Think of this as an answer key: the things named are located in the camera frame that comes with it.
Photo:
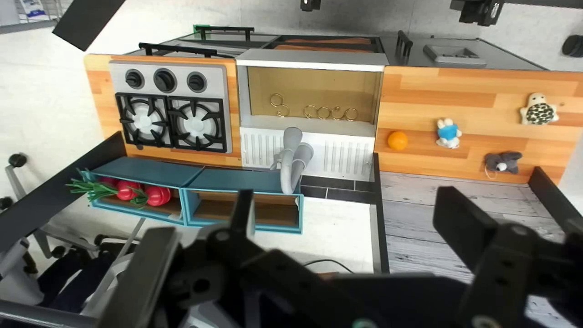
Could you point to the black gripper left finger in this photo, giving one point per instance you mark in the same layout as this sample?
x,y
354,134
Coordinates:
x,y
465,225

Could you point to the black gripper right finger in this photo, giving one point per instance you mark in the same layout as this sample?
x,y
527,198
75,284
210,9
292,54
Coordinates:
x,y
556,202

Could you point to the grey toy tap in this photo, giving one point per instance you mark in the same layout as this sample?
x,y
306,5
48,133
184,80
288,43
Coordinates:
x,y
292,158

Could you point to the white blue toy rabbit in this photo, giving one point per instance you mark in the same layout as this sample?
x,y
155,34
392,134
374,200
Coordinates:
x,y
448,133

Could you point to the wooden toy kitchen counter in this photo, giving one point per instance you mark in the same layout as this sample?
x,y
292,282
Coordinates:
x,y
483,102

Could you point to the toy turtle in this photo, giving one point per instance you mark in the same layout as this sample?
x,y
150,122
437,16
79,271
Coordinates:
x,y
538,111

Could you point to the orange toy fruit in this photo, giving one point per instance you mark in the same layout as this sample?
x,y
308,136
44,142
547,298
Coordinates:
x,y
397,140

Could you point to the white toy sink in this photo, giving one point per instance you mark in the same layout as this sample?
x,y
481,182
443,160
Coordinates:
x,y
330,96

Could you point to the toy gas stove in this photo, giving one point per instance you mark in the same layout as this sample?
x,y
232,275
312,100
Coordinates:
x,y
173,105

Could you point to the red toy radishes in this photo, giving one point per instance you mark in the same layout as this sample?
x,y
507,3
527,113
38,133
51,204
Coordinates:
x,y
120,189

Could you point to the teal wall shelf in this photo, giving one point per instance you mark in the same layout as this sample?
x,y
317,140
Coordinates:
x,y
204,195

